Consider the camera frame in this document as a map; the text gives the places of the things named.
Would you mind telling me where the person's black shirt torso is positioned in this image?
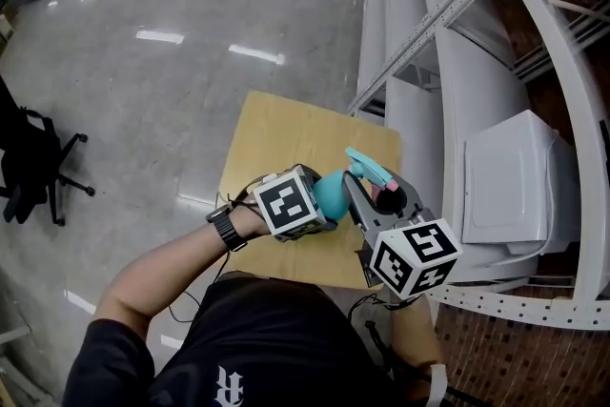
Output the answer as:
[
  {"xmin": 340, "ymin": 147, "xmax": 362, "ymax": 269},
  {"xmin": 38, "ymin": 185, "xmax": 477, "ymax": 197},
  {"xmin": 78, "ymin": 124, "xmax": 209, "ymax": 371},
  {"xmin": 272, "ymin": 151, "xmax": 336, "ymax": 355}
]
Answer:
[{"xmin": 61, "ymin": 270, "xmax": 431, "ymax": 407}]

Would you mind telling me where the white metal shelving rack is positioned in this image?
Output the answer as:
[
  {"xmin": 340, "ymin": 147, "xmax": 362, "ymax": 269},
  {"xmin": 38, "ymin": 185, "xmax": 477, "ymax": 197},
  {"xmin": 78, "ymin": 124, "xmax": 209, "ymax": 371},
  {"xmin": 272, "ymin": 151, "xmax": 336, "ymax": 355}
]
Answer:
[{"xmin": 347, "ymin": 0, "xmax": 610, "ymax": 333}]

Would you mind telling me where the black office chair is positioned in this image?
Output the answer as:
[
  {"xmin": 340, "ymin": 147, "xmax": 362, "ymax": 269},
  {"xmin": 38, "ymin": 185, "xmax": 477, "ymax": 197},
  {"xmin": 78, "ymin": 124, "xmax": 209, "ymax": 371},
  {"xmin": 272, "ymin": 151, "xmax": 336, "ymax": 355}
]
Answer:
[{"xmin": 0, "ymin": 75, "xmax": 97, "ymax": 228}]

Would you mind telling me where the person's right forearm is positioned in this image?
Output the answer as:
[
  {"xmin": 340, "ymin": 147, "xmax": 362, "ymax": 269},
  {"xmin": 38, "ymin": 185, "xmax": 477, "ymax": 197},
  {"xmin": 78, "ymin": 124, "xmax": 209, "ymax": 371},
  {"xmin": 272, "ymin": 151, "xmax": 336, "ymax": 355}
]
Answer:
[{"xmin": 389, "ymin": 296, "xmax": 445, "ymax": 372}]

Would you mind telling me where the black wristwatch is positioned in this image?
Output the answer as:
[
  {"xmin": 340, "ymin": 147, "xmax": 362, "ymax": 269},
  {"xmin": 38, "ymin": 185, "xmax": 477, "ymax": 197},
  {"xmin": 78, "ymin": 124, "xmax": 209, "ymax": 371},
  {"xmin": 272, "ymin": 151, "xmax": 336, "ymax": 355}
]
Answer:
[{"xmin": 205, "ymin": 203, "xmax": 250, "ymax": 254}]

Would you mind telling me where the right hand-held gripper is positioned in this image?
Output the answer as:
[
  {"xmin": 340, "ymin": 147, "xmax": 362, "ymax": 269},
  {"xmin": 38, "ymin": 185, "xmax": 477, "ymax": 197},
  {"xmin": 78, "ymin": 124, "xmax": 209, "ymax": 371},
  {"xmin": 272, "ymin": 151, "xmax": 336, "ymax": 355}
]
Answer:
[{"xmin": 341, "ymin": 172, "xmax": 465, "ymax": 302}]

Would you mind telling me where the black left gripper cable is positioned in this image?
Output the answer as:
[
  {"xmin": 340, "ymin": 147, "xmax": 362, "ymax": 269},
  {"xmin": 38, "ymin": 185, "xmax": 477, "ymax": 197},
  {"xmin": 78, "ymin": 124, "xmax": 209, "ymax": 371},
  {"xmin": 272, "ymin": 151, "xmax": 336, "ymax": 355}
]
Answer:
[{"xmin": 168, "ymin": 246, "xmax": 235, "ymax": 324}]

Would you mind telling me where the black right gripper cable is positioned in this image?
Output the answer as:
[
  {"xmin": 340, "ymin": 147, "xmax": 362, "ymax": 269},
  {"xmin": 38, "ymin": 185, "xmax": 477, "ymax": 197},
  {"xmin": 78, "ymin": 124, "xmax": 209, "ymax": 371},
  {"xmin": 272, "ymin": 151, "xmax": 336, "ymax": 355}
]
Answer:
[{"xmin": 346, "ymin": 292, "xmax": 407, "ymax": 378}]

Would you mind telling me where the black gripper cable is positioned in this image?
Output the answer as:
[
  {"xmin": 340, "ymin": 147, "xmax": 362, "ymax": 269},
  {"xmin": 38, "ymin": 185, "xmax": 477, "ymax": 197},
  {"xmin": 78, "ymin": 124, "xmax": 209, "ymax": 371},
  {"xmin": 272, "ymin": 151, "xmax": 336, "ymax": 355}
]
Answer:
[
  {"xmin": 168, "ymin": 246, "xmax": 235, "ymax": 324},
  {"xmin": 346, "ymin": 292, "xmax": 407, "ymax": 378}
]

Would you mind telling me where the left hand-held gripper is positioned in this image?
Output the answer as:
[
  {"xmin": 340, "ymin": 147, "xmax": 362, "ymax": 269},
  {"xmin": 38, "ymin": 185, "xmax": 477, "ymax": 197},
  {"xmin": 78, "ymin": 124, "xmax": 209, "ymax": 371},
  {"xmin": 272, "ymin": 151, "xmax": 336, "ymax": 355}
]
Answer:
[{"xmin": 239, "ymin": 164, "xmax": 340, "ymax": 245}]

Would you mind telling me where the person's left forearm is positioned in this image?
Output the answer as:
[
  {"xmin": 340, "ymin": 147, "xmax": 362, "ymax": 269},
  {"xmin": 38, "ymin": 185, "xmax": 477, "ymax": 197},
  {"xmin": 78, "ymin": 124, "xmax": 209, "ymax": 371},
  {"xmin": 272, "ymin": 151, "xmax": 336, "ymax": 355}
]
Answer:
[{"xmin": 91, "ymin": 203, "xmax": 274, "ymax": 336}]

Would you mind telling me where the white arm strap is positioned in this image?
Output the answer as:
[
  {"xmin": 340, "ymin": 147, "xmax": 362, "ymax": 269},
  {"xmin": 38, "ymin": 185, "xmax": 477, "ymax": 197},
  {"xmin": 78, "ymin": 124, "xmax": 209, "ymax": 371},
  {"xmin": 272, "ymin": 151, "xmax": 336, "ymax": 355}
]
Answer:
[{"xmin": 428, "ymin": 363, "xmax": 450, "ymax": 407}]

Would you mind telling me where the white microwave oven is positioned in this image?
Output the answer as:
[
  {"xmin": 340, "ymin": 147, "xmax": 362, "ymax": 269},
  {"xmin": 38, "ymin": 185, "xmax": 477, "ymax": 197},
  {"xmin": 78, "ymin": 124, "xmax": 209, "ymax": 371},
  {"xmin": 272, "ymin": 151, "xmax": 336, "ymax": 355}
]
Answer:
[{"xmin": 461, "ymin": 109, "xmax": 580, "ymax": 256}]

